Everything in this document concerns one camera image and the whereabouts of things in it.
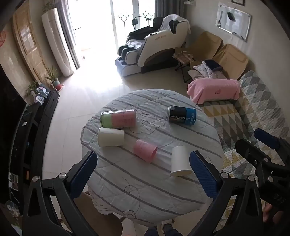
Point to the striped grey tablecloth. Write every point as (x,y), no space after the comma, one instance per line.
(146,192)

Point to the tan covered chair left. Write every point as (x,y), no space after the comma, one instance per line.
(205,47)

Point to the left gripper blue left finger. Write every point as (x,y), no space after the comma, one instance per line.
(81,174)

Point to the tan covered chair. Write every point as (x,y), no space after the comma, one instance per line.
(232,60)
(205,47)

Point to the potted plant red pot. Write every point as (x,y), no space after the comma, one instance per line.
(52,75)

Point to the black tv cabinet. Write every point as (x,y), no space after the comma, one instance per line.
(29,146)

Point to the grey curtain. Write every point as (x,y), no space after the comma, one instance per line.
(68,31)

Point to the dark navy cushion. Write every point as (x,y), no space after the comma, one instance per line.
(213,65)

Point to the pink plastic cup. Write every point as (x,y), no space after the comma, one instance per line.
(144,150)

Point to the wooden door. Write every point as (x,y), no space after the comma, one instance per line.
(27,43)

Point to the small potted plant on cabinet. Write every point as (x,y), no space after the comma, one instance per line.
(32,89)

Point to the pink towel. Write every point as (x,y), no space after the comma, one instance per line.
(204,90)

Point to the white standing air conditioner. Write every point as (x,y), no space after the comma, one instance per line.
(57,42)

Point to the wooden stool under table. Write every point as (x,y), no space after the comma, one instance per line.
(103,225)

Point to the black blue canister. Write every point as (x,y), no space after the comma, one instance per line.
(181,115)

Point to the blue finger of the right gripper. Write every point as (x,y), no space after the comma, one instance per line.
(266,137)
(250,152)

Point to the wall whiteboard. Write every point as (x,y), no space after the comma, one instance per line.
(233,21)

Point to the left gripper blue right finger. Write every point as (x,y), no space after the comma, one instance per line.
(207,174)

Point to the pink green canister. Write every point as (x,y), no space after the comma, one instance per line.
(119,119)

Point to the white massage chair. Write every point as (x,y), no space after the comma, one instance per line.
(152,47)

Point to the white patterned pillow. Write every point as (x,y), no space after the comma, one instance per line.
(206,72)

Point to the person's right hand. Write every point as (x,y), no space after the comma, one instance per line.
(270,215)

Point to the small folding stool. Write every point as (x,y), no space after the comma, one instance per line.
(184,58)

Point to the white paper cup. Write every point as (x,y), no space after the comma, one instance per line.
(180,165)
(108,137)

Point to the quilted triangle sofa cover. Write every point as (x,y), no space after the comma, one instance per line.
(236,119)

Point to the tan covered chair right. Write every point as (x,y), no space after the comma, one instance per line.
(232,60)

